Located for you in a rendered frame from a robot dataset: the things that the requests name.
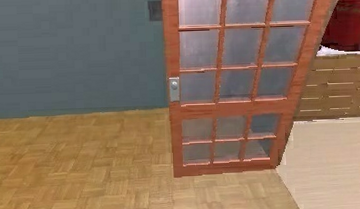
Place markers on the grey door knob plate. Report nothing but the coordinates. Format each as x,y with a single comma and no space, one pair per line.
174,89

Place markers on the red-brown glass-paned room door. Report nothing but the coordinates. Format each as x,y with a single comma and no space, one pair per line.
231,107

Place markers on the light wooden drawer cabinet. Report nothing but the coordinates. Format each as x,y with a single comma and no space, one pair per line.
337,87

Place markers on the red pot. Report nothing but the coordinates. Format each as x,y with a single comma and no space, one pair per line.
348,23

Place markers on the dark wall switch plate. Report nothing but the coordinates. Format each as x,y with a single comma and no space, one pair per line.
155,10

